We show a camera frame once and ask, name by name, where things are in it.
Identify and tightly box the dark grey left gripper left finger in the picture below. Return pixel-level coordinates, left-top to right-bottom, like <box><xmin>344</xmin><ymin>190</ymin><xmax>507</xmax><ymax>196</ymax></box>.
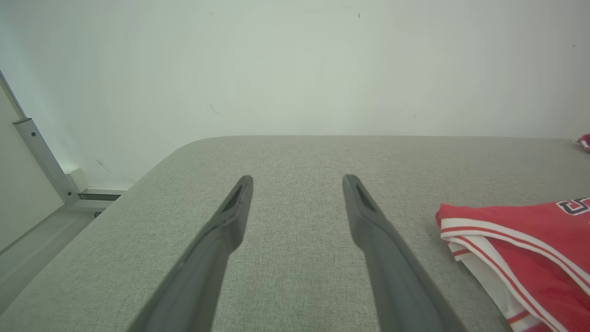
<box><xmin>127</xmin><ymin>175</ymin><xmax>254</xmax><ymax>332</ymax></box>

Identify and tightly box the dark wall baseboard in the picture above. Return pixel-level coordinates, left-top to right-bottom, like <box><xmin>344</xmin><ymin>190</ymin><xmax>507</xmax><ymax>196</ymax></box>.
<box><xmin>67</xmin><ymin>168</ymin><xmax>134</xmax><ymax>213</ymax></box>

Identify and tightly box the grey metal frame rail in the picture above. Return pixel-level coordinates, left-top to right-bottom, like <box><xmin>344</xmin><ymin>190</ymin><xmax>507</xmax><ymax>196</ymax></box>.
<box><xmin>0</xmin><ymin>69</ymin><xmax>80</xmax><ymax>208</ymax></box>

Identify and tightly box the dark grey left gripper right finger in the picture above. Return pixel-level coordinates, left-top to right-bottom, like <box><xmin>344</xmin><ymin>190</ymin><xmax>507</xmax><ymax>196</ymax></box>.
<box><xmin>342</xmin><ymin>174</ymin><xmax>468</xmax><ymax>332</ymax></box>

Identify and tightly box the red jersey with white sleeves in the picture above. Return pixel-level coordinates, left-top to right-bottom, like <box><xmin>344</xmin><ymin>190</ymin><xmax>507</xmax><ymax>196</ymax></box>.
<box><xmin>436</xmin><ymin>197</ymin><xmax>590</xmax><ymax>332</ymax></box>

